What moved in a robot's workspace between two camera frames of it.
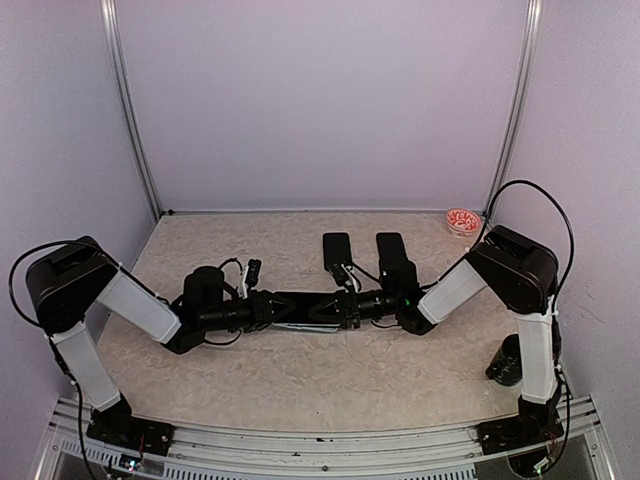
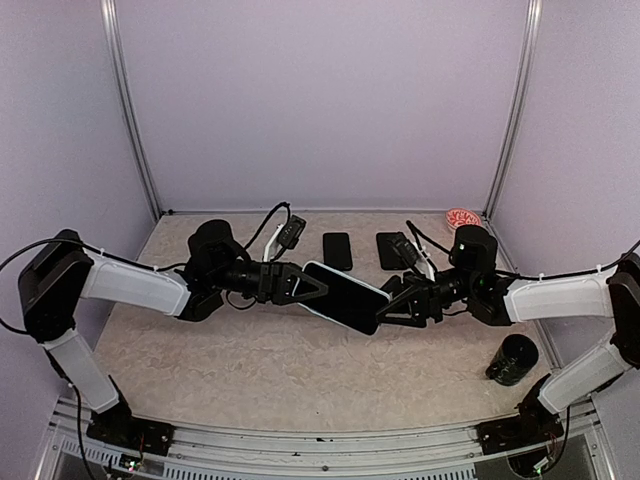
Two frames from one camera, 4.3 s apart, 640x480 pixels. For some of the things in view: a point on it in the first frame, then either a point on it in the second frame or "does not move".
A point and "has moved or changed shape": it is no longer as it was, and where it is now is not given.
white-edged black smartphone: (308, 307) has moved or changed shape
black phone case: (336, 248) does not move
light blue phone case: (315, 327) has moved or changed shape
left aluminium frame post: (108, 8) does not move
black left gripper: (262, 310) → (278, 281)
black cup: (506, 366) does not move
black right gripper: (350, 315) → (423, 301)
